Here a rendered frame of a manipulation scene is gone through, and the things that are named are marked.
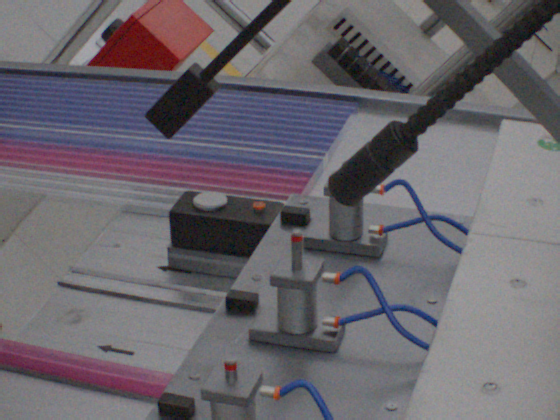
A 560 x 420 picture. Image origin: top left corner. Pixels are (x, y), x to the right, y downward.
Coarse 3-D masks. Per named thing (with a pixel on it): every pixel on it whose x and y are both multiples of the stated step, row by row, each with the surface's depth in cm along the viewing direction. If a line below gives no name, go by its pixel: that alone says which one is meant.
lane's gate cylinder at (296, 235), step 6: (294, 234) 64; (300, 234) 64; (294, 240) 64; (300, 240) 64; (294, 246) 64; (300, 246) 64; (294, 252) 64; (300, 252) 64; (294, 258) 65; (300, 258) 65; (294, 264) 65; (300, 264) 65
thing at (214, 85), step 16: (192, 64) 68; (176, 80) 68; (192, 80) 67; (176, 96) 68; (192, 96) 68; (208, 96) 67; (160, 112) 69; (176, 112) 69; (192, 112) 68; (160, 128) 69; (176, 128) 69
